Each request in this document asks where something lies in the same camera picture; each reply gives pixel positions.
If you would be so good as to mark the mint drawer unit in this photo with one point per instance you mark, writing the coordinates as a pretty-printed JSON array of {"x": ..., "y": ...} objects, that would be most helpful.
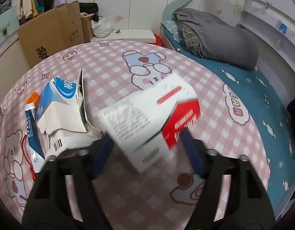
[{"x": 8, "y": 20}]

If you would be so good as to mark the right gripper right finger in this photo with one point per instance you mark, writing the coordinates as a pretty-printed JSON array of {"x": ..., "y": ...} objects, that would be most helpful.
[{"x": 248, "y": 206}]

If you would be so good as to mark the teal candy print bedsheet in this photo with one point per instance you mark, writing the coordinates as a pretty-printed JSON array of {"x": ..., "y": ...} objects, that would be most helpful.
[{"x": 271, "y": 118}]

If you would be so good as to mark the plaid pillow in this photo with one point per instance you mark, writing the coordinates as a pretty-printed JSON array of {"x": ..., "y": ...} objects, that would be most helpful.
[{"x": 191, "y": 40}]

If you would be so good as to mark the grey folded blanket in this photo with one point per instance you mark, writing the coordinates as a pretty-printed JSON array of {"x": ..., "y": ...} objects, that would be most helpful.
[{"x": 220, "y": 41}]

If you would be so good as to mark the blue white milk carton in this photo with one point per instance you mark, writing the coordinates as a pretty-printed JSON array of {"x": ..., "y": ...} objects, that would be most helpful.
[{"x": 62, "y": 117}]

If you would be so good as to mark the large cardboard box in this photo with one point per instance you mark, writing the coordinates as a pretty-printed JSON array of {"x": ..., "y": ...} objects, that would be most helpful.
[{"x": 53, "y": 31}]

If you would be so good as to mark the white plastic bag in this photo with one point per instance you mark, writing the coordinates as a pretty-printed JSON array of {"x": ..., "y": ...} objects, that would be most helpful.
[{"x": 102, "y": 28}]

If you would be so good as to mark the red white storage box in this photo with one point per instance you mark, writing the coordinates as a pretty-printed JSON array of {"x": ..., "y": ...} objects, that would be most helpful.
[{"x": 144, "y": 36}]

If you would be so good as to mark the mint bunk bed frame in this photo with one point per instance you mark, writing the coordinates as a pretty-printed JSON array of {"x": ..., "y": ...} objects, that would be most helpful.
[{"x": 181, "y": 2}]

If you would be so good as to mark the cream base cabinet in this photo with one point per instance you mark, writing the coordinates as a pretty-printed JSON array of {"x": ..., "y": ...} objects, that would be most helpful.
[{"x": 13, "y": 63}]

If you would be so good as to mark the red white carton box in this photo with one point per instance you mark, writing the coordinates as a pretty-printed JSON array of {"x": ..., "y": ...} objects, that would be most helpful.
[{"x": 147, "y": 124}]

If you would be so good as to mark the blue white toothpaste tube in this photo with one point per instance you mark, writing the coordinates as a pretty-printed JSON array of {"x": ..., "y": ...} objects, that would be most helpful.
[{"x": 36, "y": 153}]

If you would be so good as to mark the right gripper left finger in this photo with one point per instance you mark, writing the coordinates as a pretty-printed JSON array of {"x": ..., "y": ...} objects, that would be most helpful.
[{"x": 48, "y": 205}]

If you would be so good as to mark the orange bottle cap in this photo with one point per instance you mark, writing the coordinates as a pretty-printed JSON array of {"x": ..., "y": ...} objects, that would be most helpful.
[{"x": 33, "y": 98}]

